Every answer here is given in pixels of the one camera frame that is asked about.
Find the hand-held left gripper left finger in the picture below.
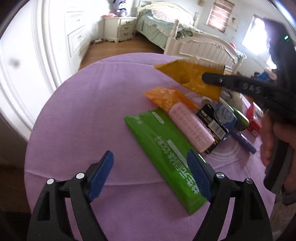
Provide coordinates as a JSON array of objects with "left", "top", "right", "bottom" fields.
[{"left": 27, "top": 151, "right": 114, "bottom": 241}]

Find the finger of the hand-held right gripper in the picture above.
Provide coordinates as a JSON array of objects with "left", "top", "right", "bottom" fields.
[{"left": 202, "top": 72, "right": 281, "bottom": 109}]

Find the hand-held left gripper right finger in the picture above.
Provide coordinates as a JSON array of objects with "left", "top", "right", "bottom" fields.
[{"left": 186, "top": 149, "right": 273, "bottom": 241}]

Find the green gum box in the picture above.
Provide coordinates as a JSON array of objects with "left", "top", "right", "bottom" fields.
[{"left": 232, "top": 107, "right": 250, "bottom": 131}]

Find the yellow snack packet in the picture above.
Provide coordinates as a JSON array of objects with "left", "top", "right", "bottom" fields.
[{"left": 154, "top": 59, "right": 226, "bottom": 101}]

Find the person's right hand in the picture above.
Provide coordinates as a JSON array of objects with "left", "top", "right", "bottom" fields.
[{"left": 260, "top": 113, "right": 296, "bottom": 167}]

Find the white plastic object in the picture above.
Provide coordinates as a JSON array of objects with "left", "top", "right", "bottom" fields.
[{"left": 220, "top": 89, "right": 243, "bottom": 112}]

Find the blue and white packet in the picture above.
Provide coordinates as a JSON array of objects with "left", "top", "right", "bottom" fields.
[{"left": 214, "top": 102, "right": 237, "bottom": 129}]

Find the red box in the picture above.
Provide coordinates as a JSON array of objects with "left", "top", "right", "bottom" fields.
[{"left": 246, "top": 102, "right": 264, "bottom": 138}]

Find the white bed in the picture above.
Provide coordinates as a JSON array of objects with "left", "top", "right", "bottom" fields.
[{"left": 135, "top": 1, "right": 247, "bottom": 72}]

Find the black battery pack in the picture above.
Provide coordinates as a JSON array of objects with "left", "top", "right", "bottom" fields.
[{"left": 195, "top": 104, "right": 229, "bottom": 155}]

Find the pink hair roller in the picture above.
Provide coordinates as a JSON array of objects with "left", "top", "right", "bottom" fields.
[{"left": 168, "top": 103, "right": 215, "bottom": 153}]

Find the bright window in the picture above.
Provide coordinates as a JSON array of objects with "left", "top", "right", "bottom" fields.
[{"left": 242, "top": 14, "right": 270, "bottom": 56}]

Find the green tissue packet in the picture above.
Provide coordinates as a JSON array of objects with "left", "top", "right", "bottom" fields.
[{"left": 124, "top": 109, "right": 207, "bottom": 216}]

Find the purple pen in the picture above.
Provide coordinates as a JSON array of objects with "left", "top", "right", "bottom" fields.
[{"left": 229, "top": 127, "right": 257, "bottom": 154}]

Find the striped window blind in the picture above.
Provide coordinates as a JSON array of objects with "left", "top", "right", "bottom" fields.
[{"left": 206, "top": 0, "right": 235, "bottom": 32}]

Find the orange snack packet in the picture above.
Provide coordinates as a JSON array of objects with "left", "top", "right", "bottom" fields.
[{"left": 143, "top": 86, "right": 200, "bottom": 114}]

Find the white nightstand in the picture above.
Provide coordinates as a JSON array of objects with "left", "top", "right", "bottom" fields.
[{"left": 103, "top": 17, "right": 137, "bottom": 43}]

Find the purple plush toy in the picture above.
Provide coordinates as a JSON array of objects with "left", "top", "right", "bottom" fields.
[{"left": 110, "top": 0, "right": 129, "bottom": 17}]

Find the white wardrobe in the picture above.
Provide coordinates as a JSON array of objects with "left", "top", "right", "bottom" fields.
[{"left": 65, "top": 0, "right": 110, "bottom": 70}]

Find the wall poster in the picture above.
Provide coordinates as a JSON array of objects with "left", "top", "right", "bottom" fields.
[{"left": 230, "top": 15, "right": 240, "bottom": 30}]

